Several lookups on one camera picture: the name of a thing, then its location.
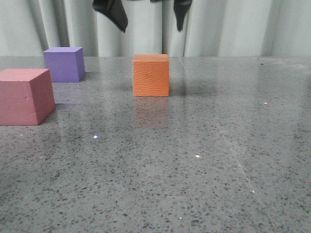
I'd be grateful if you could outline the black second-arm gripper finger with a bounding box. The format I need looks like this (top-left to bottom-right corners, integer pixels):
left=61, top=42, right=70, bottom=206
left=173, top=0, right=192, bottom=32
left=92, top=0, right=128, bottom=32

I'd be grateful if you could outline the orange foam cube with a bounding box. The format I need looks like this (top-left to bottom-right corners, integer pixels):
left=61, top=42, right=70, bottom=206
left=133, top=54, right=169, bottom=97

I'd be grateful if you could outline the pale green curtain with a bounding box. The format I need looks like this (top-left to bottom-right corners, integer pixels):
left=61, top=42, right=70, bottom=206
left=0, top=0, right=311, bottom=57

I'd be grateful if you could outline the purple foam cube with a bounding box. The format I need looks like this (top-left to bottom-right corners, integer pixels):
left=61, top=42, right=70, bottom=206
left=43, top=47, right=86, bottom=83

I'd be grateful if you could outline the red foam cube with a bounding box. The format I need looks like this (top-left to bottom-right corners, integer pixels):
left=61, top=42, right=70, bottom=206
left=0, top=68, right=55, bottom=126

